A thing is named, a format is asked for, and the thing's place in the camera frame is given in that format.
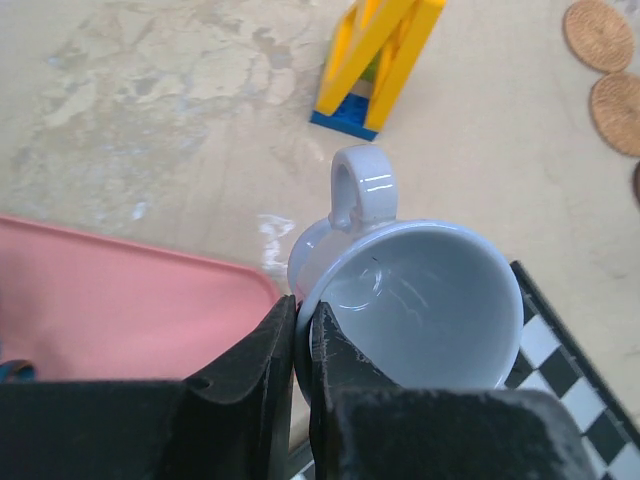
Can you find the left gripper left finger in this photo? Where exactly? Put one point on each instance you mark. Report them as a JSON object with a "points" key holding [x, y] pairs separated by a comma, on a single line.
{"points": [[229, 420]]}

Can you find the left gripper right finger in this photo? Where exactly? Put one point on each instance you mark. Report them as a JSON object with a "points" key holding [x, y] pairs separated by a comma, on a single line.
{"points": [[363, 426]]}

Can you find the light blue cup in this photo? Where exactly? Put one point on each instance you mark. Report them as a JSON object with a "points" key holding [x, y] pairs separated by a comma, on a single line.
{"points": [[429, 303]]}

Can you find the black white chessboard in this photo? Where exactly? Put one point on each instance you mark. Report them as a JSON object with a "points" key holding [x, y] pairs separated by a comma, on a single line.
{"points": [[550, 361]]}

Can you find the dark wooden coaster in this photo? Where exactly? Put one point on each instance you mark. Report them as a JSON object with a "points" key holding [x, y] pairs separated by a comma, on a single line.
{"points": [[636, 183]]}

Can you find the woven rattan coaster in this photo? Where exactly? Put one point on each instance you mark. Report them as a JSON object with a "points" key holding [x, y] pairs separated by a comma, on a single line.
{"points": [[599, 35], [614, 107]]}

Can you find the dark blue cup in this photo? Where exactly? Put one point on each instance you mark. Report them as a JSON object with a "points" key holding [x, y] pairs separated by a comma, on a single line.
{"points": [[15, 367]]}

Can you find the pink plastic tray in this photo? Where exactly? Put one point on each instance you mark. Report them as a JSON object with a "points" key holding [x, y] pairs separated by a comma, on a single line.
{"points": [[84, 307]]}

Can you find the yellow blue block structure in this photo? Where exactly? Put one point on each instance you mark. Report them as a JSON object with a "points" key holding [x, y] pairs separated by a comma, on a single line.
{"points": [[373, 51]]}

